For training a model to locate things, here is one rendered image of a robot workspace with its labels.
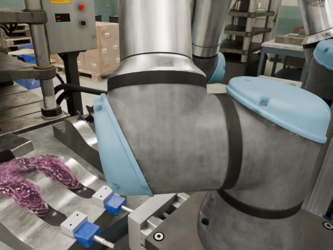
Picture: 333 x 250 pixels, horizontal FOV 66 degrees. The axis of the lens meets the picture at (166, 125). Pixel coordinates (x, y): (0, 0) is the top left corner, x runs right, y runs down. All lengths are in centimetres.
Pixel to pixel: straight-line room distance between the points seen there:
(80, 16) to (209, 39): 113
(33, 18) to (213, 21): 95
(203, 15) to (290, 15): 657
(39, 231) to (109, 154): 49
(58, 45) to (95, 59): 323
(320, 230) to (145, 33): 39
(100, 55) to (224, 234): 443
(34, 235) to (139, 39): 55
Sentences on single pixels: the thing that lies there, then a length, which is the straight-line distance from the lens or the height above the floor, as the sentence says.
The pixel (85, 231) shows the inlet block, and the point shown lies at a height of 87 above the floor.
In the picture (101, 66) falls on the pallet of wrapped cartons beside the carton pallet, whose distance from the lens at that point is 472.
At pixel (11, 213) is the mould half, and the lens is 75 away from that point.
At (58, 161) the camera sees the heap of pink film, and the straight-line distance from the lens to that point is 84.
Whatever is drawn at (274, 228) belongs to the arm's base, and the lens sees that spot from 36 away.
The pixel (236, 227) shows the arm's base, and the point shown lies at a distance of 36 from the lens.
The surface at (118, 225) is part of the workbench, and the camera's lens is 79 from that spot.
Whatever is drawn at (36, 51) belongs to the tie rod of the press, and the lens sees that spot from 138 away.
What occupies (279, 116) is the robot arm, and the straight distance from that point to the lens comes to 28.
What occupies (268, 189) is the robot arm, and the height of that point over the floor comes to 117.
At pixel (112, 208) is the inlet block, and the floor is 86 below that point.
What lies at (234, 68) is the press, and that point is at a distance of 469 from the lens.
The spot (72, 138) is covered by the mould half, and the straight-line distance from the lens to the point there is 105.
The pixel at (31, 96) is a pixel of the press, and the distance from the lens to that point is 182.
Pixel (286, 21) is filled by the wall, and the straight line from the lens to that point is 710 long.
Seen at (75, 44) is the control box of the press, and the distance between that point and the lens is 159.
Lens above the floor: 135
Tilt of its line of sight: 26 degrees down
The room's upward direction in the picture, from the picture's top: 2 degrees clockwise
